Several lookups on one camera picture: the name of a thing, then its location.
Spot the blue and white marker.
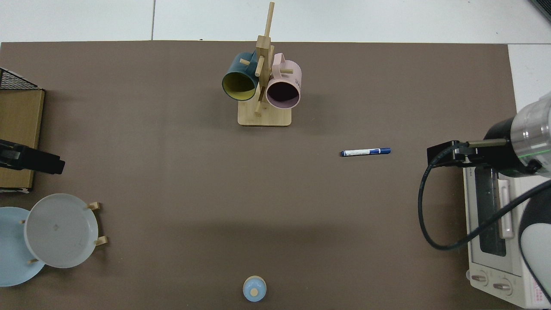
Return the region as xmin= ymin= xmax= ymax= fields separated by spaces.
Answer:
xmin=341 ymin=148 xmax=391 ymax=157

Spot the wooden plate rack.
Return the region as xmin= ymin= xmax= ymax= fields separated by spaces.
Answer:
xmin=19 ymin=201 xmax=108 ymax=264

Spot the grey plate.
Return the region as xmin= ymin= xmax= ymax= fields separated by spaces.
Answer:
xmin=24 ymin=193 xmax=99 ymax=269

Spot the light blue plate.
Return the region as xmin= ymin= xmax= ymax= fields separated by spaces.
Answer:
xmin=0 ymin=207 xmax=46 ymax=287

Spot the pale toaster oven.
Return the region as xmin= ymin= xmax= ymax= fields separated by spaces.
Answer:
xmin=463 ymin=166 xmax=551 ymax=309

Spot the brown table cloth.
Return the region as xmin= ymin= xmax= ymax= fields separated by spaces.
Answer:
xmin=0 ymin=41 xmax=519 ymax=310

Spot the black ribbed object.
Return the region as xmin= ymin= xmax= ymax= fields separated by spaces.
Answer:
xmin=529 ymin=0 xmax=551 ymax=23

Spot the dark teal cup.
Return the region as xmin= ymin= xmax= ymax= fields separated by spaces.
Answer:
xmin=222 ymin=51 xmax=260 ymax=102

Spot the pink cup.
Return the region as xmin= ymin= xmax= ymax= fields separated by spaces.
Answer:
xmin=266 ymin=53 xmax=302 ymax=109

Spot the wooden cup stand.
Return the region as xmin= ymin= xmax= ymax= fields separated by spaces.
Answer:
xmin=238 ymin=2 xmax=292 ymax=127

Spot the small blue round bell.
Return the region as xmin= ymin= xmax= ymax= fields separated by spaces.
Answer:
xmin=242 ymin=276 xmax=267 ymax=302

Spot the wire basket with wooden floor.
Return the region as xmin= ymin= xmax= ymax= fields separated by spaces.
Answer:
xmin=0 ymin=68 xmax=46 ymax=193

